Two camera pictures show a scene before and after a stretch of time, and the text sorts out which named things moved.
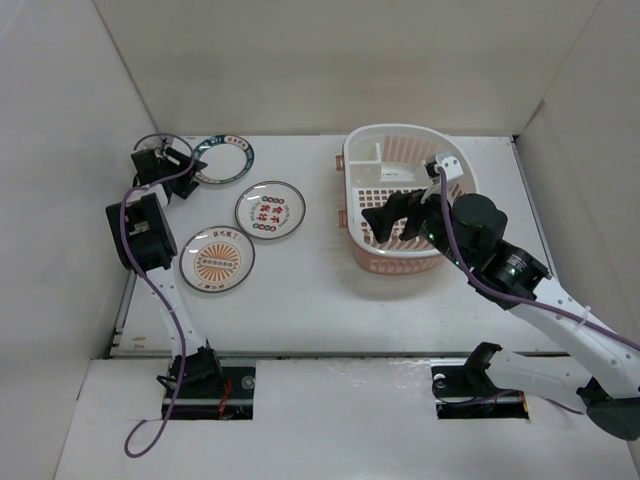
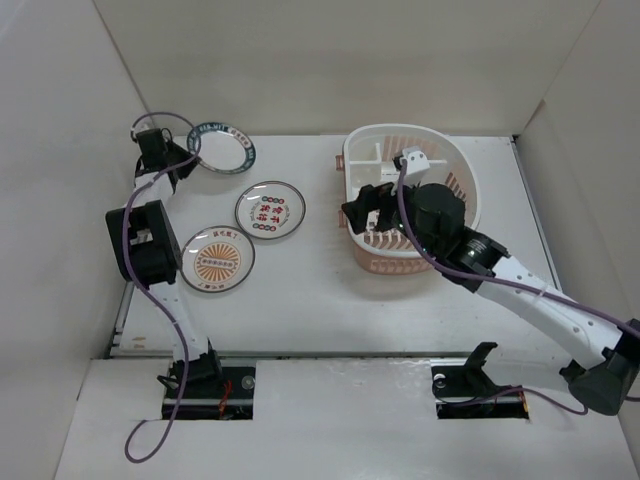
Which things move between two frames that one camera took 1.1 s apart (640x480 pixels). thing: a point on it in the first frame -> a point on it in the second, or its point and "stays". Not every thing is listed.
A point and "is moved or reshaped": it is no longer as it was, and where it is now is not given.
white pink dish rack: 380,159 stays
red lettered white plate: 270,209 stays
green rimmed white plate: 228,157 is moved or reshaped
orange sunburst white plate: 217,259 stays
